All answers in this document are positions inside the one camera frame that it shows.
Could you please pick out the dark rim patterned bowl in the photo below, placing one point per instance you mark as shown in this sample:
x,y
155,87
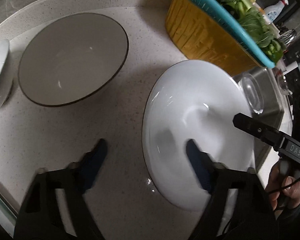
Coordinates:
x,y
72,55

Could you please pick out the stainless steel sink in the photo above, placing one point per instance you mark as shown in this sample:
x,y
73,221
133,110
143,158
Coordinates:
x,y
272,105

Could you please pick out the chrome faucet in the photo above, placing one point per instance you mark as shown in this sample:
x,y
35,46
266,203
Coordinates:
x,y
287,36

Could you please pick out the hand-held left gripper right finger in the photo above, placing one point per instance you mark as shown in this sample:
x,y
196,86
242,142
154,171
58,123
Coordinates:
x,y
198,165

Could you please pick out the person's right hand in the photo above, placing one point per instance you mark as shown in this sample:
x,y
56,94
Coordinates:
x,y
273,182

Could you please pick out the teal plastic colander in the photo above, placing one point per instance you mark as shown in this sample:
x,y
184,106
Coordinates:
x,y
210,2

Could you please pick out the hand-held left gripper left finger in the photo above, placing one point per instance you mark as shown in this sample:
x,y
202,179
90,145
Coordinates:
x,y
95,162

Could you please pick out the yellow plastic basket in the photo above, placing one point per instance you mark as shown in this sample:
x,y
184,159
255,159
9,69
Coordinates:
x,y
197,35

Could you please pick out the green leafy vegetables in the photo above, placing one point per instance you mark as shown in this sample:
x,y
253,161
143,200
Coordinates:
x,y
252,22

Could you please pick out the white spray bottle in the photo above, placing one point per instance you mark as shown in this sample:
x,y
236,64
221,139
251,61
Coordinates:
x,y
273,11

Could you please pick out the large white plate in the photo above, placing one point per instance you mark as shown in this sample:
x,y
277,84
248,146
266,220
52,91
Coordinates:
x,y
180,105

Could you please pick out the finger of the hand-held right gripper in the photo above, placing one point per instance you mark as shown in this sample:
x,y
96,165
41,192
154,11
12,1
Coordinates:
x,y
255,128

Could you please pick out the clear glass cup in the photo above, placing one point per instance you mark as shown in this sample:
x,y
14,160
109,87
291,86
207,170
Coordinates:
x,y
252,92

